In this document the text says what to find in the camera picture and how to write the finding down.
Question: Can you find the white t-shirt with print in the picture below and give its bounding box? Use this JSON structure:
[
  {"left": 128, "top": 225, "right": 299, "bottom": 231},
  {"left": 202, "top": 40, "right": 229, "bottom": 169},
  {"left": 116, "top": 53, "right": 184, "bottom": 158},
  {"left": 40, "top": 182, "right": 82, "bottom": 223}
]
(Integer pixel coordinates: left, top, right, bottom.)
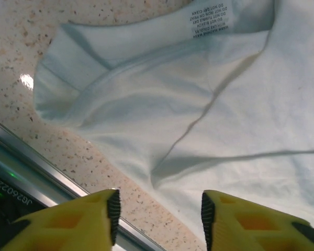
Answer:
[{"left": 33, "top": 0, "right": 314, "bottom": 251}]

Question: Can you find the aluminium table rail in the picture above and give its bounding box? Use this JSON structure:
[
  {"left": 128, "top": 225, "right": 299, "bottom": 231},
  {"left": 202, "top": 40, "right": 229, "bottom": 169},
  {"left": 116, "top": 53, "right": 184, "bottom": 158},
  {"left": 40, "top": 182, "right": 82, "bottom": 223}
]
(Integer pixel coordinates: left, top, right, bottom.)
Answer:
[{"left": 0, "top": 115, "right": 163, "bottom": 251}]

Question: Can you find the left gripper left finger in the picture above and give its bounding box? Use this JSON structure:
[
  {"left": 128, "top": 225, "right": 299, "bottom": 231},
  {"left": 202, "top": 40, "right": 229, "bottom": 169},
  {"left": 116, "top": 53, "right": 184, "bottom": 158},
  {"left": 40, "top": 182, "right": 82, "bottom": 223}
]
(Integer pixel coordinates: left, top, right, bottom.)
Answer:
[{"left": 0, "top": 188, "right": 120, "bottom": 251}]

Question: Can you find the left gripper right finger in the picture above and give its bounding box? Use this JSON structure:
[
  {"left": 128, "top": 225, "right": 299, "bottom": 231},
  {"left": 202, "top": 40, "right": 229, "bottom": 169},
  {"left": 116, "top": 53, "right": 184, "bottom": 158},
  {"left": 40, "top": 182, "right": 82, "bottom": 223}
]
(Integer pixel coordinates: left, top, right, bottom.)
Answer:
[{"left": 201, "top": 190, "right": 314, "bottom": 251}]

